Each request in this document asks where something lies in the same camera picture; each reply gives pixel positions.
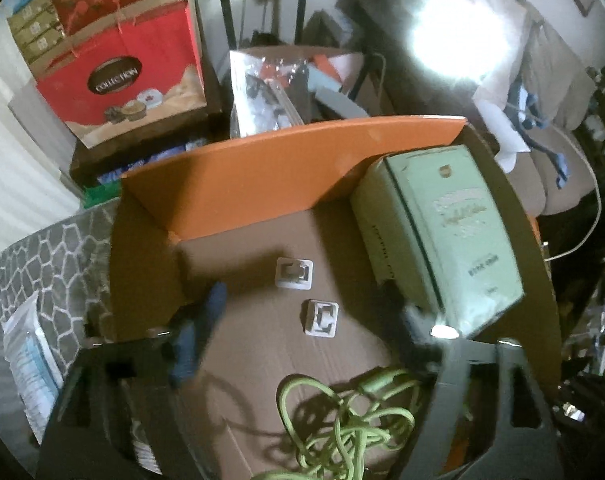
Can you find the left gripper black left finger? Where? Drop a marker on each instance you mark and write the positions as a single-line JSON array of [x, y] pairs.
[[117, 415]]

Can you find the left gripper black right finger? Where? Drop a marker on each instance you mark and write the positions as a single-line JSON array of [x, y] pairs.
[[486, 417]]

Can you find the clear packet of face masks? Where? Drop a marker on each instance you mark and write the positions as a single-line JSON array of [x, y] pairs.
[[36, 374]]

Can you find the white plug adapter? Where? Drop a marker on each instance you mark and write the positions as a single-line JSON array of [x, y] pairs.
[[321, 318], [292, 273]]

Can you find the orange cardboard box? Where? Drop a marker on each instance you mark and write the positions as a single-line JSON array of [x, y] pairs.
[[269, 217]]

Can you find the green tissue pack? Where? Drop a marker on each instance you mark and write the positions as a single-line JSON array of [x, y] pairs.
[[430, 224]]

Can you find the grey white patterned blanket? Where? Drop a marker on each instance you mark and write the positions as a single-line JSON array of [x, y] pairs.
[[67, 264]]

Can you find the white curtain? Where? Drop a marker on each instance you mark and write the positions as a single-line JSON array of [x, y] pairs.
[[32, 193]]

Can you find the red collection gift bag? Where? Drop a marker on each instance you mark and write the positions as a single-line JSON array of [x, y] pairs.
[[138, 67]]

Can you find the stacked gold boxes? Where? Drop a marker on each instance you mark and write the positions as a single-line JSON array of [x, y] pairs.
[[36, 29]]

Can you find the brown sofa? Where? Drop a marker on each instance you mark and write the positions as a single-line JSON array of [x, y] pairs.
[[442, 55]]

